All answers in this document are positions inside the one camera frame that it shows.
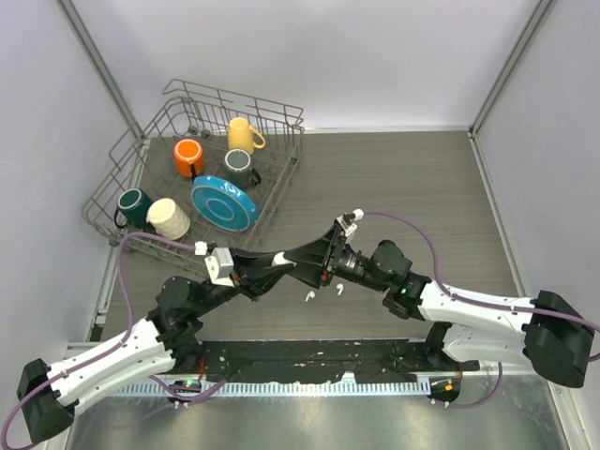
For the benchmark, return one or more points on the yellow mug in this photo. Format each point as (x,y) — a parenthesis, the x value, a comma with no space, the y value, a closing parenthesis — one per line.
(243,136)

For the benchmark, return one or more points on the white slotted cable duct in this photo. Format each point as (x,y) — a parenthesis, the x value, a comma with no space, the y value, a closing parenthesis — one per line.
(347,387)

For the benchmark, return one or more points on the grey wire dish rack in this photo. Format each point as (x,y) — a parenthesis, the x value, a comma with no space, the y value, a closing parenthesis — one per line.
(143,158)

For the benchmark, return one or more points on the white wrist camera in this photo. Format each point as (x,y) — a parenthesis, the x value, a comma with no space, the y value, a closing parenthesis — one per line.
(348,224)
(220,265)

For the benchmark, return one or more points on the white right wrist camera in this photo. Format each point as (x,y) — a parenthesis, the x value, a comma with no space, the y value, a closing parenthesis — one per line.
(348,224)

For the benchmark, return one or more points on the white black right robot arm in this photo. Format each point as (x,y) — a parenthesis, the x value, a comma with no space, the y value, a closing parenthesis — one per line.
(543,333)

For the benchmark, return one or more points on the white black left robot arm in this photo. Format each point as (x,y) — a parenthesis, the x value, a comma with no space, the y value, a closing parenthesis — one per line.
(52,395)

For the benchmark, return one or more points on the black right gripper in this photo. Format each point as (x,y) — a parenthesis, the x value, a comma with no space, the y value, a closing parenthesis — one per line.
(311,258)

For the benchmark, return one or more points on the grey mug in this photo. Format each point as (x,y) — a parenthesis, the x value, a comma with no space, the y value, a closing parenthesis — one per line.
(240,170)

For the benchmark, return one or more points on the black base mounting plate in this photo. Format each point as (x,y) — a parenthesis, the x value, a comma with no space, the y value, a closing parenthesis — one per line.
(322,361)

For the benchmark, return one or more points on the white earbud charging case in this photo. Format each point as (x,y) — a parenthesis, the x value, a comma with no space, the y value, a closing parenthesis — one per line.
(279,259)

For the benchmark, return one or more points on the dark green mug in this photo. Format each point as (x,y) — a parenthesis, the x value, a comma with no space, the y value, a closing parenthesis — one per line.
(131,210)

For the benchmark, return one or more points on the orange mug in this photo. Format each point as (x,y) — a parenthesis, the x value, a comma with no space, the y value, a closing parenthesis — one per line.
(189,158)

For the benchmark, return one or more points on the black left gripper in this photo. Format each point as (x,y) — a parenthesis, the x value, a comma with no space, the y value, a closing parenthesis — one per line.
(253,273)

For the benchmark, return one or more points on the blue plate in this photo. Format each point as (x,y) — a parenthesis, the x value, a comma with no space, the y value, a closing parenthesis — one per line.
(223,204)

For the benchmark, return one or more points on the cream ribbed mug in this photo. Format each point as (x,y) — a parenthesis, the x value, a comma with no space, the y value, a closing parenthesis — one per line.
(168,219)

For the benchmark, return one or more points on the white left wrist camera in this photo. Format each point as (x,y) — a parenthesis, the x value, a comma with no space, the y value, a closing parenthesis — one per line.
(220,265)

